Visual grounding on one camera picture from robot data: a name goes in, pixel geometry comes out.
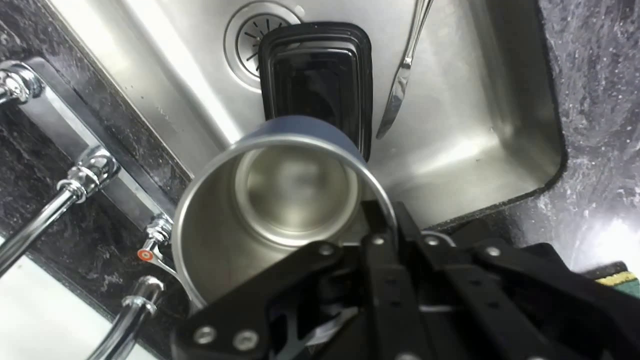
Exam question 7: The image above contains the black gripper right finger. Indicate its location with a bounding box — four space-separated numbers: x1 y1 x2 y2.
393 202 640 360

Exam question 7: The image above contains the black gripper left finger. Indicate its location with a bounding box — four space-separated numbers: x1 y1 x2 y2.
172 197 419 360

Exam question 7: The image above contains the stainless steel cup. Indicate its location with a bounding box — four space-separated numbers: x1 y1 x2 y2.
171 114 401 315

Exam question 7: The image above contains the stainless steel sink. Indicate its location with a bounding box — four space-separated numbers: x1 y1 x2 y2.
47 0 569 231

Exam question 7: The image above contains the green yellow sponge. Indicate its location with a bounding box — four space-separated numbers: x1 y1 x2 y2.
595 259 632 290

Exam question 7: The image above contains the black plastic container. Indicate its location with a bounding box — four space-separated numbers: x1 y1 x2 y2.
259 20 375 161

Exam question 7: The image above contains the silver butter knife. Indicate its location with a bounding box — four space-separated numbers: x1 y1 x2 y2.
375 0 436 140

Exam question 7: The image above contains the chrome faucet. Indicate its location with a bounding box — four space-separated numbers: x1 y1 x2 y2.
0 57 177 360

